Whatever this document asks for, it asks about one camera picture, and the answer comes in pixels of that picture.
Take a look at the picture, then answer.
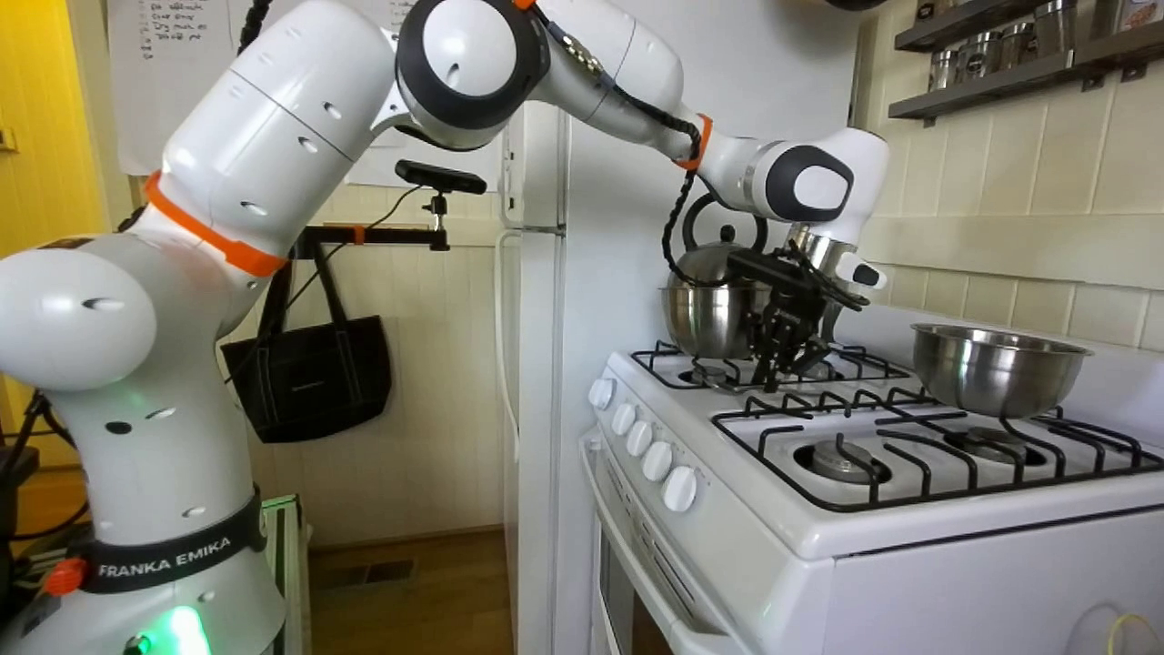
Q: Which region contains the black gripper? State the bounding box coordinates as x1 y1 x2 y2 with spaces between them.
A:
725 244 873 397

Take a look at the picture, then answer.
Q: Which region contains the silver metal bowl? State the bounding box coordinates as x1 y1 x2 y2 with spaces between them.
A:
911 321 1095 419

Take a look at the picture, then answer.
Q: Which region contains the black stove burner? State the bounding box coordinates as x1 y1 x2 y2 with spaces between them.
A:
794 435 894 488
944 424 1050 474

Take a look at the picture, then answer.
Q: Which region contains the black iron stove grate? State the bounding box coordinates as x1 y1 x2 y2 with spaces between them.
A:
628 339 913 394
710 380 1164 515

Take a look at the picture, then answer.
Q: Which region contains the white refrigerator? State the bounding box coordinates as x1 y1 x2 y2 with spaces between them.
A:
494 0 868 655

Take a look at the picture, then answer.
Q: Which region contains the white gas stove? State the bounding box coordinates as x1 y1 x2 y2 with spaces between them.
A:
577 298 1164 655

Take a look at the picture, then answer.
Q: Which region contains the metal canister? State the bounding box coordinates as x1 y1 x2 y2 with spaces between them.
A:
923 39 974 92
969 26 1032 81

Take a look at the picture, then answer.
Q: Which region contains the black tote bag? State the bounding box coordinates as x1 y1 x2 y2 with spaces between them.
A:
218 241 397 449

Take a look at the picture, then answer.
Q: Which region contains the steel kettle with black handle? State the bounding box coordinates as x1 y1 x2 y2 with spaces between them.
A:
663 192 784 366

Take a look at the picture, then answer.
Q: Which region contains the black coiled cable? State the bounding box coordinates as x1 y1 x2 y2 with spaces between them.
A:
659 115 733 292

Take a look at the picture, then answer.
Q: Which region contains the dark wooden wall shelf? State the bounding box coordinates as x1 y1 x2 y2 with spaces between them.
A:
889 0 1164 128

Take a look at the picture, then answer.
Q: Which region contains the black stereo camera bar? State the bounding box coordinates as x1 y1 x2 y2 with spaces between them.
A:
393 156 491 198

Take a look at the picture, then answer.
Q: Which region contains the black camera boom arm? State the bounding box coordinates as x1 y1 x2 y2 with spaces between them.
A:
283 192 454 263

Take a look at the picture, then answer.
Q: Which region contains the green white metal frame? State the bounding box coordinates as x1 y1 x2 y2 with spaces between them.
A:
255 492 319 655

